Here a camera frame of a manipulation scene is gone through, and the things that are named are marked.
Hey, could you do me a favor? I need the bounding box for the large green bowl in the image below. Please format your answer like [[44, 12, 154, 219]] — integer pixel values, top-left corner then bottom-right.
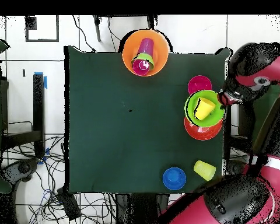
[[184, 89, 226, 128]]

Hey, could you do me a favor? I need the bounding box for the yellow cup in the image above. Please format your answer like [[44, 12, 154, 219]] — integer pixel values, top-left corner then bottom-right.
[[192, 97, 217, 121]]

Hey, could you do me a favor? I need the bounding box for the small pink bowl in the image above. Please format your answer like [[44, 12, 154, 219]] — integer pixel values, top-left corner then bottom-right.
[[187, 75, 213, 96]]

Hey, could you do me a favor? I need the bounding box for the lime yellow-green cup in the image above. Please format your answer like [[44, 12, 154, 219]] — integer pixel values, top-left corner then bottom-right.
[[192, 160, 217, 182]]

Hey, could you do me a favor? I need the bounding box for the large orange bowl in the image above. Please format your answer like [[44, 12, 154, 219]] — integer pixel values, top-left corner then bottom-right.
[[121, 29, 170, 77]]

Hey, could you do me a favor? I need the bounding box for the pink cup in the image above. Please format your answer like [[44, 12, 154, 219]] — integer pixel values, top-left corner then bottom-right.
[[132, 58, 152, 76]]

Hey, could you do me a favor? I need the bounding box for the small green bowl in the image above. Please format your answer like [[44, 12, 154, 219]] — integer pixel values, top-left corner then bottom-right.
[[131, 52, 155, 70]]

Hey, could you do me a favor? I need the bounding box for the purple cup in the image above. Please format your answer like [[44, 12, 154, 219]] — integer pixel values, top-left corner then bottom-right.
[[136, 37, 154, 56]]

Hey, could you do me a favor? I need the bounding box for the wide red-orange bowl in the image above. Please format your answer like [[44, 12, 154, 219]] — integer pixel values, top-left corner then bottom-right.
[[183, 116, 223, 141]]

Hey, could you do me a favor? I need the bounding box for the blue bowl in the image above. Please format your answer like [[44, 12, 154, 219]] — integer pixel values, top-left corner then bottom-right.
[[162, 167, 187, 191]]

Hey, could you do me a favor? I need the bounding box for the dark green tablecloth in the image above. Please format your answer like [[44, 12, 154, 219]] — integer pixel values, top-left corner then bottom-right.
[[64, 45, 233, 196]]

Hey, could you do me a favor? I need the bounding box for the black metal stand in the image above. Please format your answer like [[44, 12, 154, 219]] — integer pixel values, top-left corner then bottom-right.
[[1, 72, 47, 159]]

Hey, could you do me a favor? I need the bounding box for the black power strip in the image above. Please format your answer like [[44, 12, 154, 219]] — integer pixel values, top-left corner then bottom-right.
[[56, 187, 82, 222]]

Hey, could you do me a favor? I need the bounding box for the black camera stand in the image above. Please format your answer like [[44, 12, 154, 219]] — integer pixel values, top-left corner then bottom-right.
[[92, 15, 159, 43]]

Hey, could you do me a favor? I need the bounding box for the tangle of cables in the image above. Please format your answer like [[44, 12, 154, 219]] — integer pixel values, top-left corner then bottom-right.
[[2, 121, 117, 224]]

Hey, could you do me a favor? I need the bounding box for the black square frame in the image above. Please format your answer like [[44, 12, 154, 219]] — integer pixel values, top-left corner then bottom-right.
[[24, 15, 60, 43]]

